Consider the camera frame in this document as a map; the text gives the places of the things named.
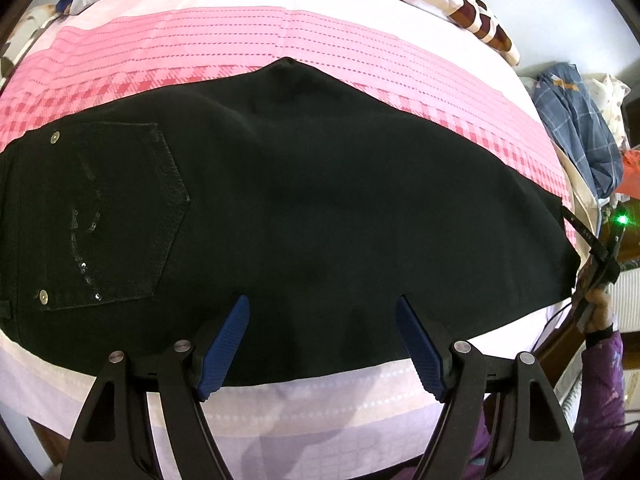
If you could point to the beige cloth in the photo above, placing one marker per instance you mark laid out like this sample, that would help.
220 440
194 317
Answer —
575 195

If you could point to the person's right hand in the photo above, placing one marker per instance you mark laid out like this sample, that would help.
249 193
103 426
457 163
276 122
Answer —
600 310

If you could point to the person's right forearm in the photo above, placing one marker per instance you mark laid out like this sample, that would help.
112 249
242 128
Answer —
600 385

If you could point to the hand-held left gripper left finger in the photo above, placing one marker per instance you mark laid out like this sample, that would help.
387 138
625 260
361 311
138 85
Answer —
225 355

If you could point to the pink checkered bedsheet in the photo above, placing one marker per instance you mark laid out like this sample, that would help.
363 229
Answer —
350 35

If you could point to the black pants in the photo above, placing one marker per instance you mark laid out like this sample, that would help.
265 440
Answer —
300 185

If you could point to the red orange cloth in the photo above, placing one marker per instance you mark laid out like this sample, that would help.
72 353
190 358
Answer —
631 170

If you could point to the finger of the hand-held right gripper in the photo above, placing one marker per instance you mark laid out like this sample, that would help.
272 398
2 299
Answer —
582 232

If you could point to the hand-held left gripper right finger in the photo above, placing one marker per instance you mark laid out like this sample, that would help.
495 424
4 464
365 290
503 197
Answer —
422 355

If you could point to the blue plaid garment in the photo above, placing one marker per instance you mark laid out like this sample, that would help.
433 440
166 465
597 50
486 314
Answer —
570 120

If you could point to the white radiator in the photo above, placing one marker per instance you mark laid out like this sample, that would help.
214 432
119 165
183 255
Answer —
627 300

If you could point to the person's purple clothing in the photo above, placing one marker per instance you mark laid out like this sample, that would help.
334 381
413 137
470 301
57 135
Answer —
482 450

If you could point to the white brown floral cloth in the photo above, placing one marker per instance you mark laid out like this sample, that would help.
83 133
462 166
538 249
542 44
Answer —
25 30

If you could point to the brown wooden bed frame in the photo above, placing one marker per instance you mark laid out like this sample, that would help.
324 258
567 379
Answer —
555 355

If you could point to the white dotted cloth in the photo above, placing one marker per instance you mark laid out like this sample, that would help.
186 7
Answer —
612 100

